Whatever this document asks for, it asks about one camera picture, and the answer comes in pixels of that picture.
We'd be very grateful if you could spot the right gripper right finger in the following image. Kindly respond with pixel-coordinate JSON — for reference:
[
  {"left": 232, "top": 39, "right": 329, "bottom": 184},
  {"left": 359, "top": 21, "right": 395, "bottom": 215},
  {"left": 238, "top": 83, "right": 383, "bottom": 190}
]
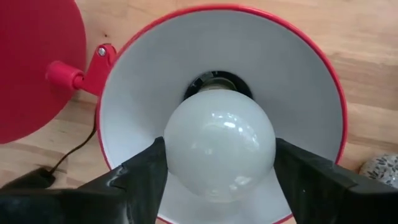
[{"left": 273, "top": 138, "right": 398, "bottom": 224}]

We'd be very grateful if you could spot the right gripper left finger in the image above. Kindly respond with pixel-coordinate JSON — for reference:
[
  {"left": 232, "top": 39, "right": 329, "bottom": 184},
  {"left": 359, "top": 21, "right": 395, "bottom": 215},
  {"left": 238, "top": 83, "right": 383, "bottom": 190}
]
[{"left": 0, "top": 136, "right": 169, "bottom": 224}]

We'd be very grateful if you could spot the white round lightbulb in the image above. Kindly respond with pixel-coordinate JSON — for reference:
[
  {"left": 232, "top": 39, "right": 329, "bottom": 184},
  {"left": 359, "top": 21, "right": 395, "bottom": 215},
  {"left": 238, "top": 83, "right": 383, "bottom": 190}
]
[{"left": 164, "top": 77, "right": 277, "bottom": 203}]

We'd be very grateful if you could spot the red desk lamp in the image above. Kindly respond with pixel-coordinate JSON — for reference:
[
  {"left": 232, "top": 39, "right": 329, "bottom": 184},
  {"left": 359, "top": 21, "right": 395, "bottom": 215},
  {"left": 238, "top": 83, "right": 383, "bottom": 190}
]
[{"left": 0, "top": 0, "right": 348, "bottom": 224}]

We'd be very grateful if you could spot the speckled grey ceramic bowl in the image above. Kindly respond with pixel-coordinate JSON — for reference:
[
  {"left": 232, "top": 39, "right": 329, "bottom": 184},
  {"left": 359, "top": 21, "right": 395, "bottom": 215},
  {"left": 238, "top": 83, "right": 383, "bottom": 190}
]
[{"left": 359, "top": 154, "right": 398, "bottom": 189}]

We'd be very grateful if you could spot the black flat paddle tool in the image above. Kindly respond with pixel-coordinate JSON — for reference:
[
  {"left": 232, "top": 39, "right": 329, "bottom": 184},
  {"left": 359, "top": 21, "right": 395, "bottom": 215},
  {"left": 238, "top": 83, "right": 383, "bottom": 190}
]
[{"left": 0, "top": 167, "right": 57, "bottom": 191}]

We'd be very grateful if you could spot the thin black lamp cable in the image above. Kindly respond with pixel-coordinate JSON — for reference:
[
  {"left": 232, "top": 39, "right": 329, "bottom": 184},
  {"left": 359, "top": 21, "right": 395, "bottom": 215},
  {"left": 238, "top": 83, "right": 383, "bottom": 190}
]
[{"left": 49, "top": 114, "right": 98, "bottom": 175}]

